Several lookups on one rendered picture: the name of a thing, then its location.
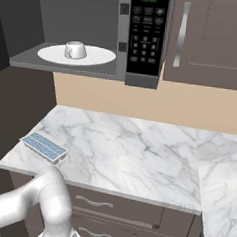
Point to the white round microwave plate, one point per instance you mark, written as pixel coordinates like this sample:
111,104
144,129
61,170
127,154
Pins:
94,57

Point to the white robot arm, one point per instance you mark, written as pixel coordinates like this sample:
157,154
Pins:
51,199

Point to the blue ice cube tray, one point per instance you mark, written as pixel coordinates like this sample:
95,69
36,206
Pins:
44,146

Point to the white mug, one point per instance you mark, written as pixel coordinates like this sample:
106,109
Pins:
75,50

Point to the dark microwave door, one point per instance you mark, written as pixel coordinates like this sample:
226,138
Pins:
0,42

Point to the brown wall cupboard door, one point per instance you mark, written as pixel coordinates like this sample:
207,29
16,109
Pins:
216,40

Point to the grey microwave oven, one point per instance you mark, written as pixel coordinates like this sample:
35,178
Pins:
96,28

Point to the brown drawer front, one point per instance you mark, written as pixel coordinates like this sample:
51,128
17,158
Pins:
129,236
124,209

